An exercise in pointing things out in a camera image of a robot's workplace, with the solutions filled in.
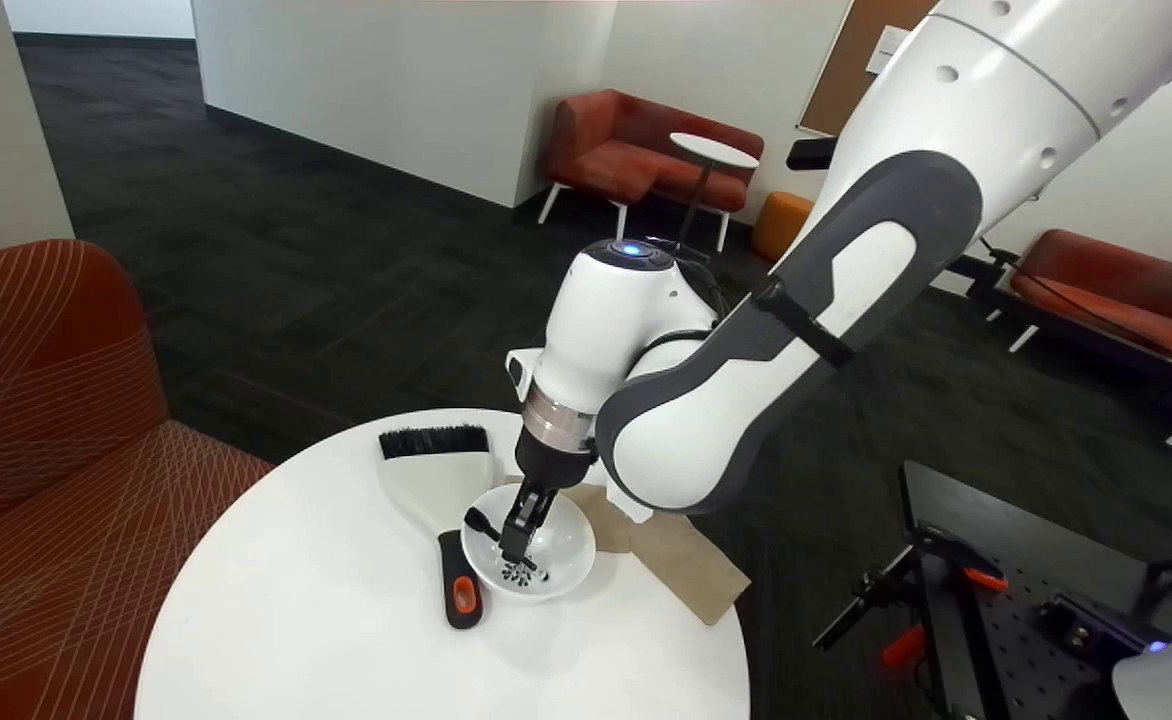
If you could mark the black and white marker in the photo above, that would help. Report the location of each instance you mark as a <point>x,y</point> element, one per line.
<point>479,521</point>

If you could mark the orange bench right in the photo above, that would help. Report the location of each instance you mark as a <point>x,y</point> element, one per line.
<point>1096,288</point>

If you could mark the white bowl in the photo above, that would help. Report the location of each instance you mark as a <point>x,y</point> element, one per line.
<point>555,563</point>

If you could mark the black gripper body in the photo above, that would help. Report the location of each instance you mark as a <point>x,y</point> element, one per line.
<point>545,475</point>

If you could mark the white brush with black bristles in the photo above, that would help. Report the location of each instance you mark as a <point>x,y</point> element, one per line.
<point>436,475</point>

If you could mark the background orange sofa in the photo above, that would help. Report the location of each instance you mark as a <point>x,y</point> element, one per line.
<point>623,148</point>

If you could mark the black and orange tool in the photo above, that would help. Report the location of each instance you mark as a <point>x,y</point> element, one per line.
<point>463,591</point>

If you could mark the orange handled clamp lower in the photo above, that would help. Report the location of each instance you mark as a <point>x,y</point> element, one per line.
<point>907,649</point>

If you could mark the background round white table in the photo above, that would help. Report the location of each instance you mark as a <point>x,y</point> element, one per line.
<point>714,157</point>

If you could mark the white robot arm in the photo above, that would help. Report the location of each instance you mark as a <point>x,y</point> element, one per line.
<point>982,106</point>

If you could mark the small orange stool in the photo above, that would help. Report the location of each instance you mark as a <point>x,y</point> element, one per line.
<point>778,224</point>

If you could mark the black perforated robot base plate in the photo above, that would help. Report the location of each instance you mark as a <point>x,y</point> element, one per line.
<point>1032,622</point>

